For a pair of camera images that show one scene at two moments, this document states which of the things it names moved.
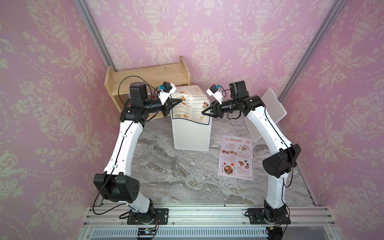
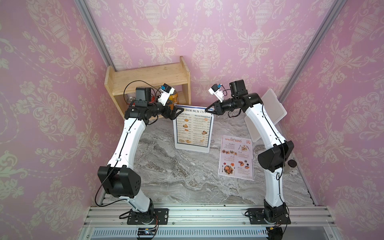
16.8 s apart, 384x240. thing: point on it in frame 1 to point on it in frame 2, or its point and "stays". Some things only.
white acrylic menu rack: (190, 135) stays
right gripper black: (217, 110) stays
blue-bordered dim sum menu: (195, 100) to (193, 126)
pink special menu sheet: (236, 157) stays
